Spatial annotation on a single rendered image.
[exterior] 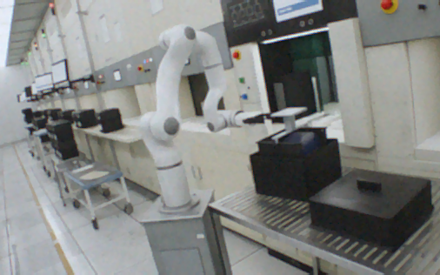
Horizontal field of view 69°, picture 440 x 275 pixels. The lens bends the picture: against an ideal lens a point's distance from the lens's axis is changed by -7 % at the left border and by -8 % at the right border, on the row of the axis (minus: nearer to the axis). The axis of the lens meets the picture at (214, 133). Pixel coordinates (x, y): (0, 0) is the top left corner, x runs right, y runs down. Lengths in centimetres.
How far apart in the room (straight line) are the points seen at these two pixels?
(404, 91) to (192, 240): 103
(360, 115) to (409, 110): 19
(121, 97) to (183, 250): 346
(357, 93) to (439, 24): 40
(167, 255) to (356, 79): 108
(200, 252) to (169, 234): 15
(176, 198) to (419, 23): 115
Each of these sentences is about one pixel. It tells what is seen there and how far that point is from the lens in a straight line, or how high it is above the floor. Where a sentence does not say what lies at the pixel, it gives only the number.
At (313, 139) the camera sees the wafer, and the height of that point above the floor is 96.
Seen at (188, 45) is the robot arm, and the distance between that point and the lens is 145.
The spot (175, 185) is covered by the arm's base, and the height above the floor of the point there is 87.
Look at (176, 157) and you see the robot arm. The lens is 145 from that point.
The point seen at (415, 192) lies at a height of 86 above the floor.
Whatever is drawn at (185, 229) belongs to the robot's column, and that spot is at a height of 70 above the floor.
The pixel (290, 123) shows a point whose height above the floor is 104.
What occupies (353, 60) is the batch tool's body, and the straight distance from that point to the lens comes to 146.
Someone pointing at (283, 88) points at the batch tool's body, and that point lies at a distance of 216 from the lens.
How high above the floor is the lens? 133
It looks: 11 degrees down
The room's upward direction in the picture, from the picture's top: 12 degrees counter-clockwise
